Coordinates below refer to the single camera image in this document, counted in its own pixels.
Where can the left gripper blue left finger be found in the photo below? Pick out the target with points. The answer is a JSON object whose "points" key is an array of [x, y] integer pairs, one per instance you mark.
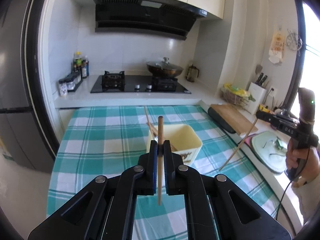
{"points": [[105, 207]]}

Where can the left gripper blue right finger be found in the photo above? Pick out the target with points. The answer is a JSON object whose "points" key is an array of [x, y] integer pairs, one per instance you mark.
{"points": [[215, 207]]}

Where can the wooden chopstick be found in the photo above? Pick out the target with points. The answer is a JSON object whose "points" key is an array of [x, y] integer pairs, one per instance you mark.
{"points": [[154, 134], [239, 145], [147, 116], [160, 159]]}

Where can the person right hand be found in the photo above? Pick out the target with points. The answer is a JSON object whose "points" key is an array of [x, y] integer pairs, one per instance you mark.
{"points": [[310, 155]]}

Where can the yellow seasoning packet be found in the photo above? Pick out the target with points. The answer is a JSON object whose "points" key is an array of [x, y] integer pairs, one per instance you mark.
{"points": [[264, 109]]}

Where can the white knife block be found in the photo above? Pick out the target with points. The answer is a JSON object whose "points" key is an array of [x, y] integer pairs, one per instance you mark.
{"points": [[257, 93]]}

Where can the teal plaid tablecloth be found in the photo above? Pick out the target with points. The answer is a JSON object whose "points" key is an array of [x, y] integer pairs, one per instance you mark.
{"points": [[108, 140]]}

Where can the cream utensil holder box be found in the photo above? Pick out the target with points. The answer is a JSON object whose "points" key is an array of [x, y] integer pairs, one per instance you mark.
{"points": [[183, 141]]}

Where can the wooden cutting board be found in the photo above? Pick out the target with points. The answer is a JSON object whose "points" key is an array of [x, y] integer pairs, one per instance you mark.
{"points": [[234, 118]]}

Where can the black rolled mat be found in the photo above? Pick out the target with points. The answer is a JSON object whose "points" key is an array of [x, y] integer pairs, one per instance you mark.
{"points": [[220, 121]]}

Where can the grey refrigerator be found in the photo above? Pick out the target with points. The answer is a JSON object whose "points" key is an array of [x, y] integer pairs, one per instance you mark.
{"points": [[26, 131]]}

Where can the glass french press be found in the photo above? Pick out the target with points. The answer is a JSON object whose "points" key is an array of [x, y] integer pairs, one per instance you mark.
{"points": [[192, 73]]}

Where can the black gas stove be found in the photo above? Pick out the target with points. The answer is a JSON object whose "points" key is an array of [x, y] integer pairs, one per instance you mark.
{"points": [[120, 82]]}

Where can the condiment bottles group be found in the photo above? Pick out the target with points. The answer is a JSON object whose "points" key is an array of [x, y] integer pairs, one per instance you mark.
{"points": [[80, 64]]}

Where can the black wok with lid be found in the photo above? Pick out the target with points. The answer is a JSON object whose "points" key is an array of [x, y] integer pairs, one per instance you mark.
{"points": [[164, 69]]}

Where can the black range hood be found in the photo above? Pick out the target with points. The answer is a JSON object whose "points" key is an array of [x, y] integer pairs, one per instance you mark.
{"points": [[169, 18]]}

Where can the wire basket with vegetables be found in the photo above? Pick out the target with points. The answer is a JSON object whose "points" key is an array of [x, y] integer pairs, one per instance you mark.
{"points": [[236, 96]]}

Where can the hanging wall bag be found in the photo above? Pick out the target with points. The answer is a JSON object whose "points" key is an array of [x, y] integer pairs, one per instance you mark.
{"points": [[276, 50]]}

